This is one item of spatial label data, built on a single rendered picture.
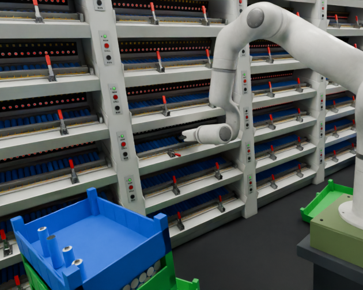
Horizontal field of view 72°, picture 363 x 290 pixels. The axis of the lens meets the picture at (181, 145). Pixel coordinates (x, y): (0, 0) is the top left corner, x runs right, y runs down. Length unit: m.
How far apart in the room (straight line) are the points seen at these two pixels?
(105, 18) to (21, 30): 0.29
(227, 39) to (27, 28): 0.67
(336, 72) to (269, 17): 0.24
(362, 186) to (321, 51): 0.39
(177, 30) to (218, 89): 0.37
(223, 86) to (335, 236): 0.60
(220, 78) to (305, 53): 0.30
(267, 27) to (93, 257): 0.75
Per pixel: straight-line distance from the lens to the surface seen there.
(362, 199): 0.89
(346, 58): 0.84
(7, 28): 1.04
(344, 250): 0.88
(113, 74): 1.05
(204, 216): 1.42
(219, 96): 0.98
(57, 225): 0.73
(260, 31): 0.84
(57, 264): 0.59
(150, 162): 1.14
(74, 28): 1.06
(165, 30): 1.18
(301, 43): 0.86
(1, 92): 1.02
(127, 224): 0.65
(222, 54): 0.97
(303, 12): 2.02
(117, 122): 1.05
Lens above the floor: 0.80
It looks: 13 degrees down
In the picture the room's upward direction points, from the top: 7 degrees counter-clockwise
